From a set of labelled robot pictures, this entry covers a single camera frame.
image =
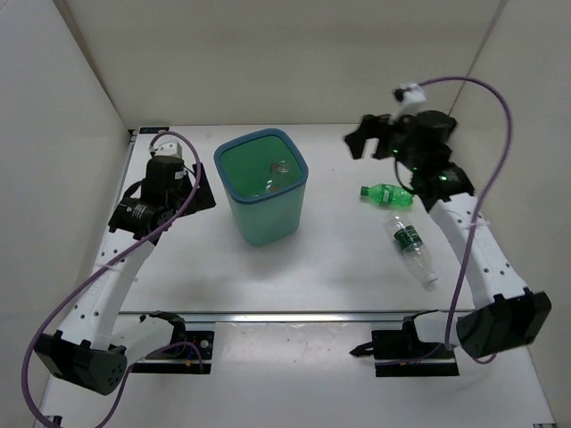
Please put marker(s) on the green plastic bottle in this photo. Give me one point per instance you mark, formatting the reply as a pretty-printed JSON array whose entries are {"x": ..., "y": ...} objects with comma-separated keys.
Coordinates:
[{"x": 387, "y": 196}]

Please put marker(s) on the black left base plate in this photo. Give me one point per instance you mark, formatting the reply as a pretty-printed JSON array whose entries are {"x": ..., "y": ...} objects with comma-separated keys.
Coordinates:
[{"x": 182, "y": 360}]

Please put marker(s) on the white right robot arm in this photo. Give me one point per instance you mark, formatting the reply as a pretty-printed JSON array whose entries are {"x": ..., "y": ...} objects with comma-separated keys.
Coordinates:
[{"x": 507, "y": 314}]

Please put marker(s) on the clear bottle green label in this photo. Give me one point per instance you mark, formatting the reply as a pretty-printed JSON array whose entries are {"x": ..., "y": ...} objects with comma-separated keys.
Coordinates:
[{"x": 414, "y": 252}]

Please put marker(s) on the aluminium rail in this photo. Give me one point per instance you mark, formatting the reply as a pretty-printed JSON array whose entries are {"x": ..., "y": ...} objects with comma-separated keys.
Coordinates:
[{"x": 295, "y": 317}]

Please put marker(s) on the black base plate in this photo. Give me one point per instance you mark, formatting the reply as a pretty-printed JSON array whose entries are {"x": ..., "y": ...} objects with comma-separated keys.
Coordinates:
[
  {"x": 397, "y": 356},
  {"x": 182, "y": 360}
]

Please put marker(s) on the orange plastic bottle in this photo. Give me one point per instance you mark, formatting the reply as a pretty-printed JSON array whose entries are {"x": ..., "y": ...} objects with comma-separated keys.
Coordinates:
[{"x": 280, "y": 167}]

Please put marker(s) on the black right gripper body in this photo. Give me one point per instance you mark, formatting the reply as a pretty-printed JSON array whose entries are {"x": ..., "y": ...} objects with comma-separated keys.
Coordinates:
[{"x": 400, "y": 142}]

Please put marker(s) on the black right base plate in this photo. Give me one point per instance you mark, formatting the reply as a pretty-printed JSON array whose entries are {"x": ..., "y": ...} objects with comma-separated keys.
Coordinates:
[{"x": 397, "y": 356}]

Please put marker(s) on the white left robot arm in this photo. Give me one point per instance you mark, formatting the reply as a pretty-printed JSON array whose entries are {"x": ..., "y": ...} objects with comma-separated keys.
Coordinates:
[{"x": 85, "y": 350}]

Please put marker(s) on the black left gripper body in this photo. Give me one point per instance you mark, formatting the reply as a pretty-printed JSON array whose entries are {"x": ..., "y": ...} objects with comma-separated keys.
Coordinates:
[{"x": 203, "y": 199}]

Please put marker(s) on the left corner label sticker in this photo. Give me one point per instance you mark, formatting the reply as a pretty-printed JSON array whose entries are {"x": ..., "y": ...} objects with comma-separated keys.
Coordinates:
[{"x": 152, "y": 130}]

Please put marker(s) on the green plastic waste bin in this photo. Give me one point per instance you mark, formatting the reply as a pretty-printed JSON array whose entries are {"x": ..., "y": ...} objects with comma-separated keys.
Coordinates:
[{"x": 243, "y": 165}]

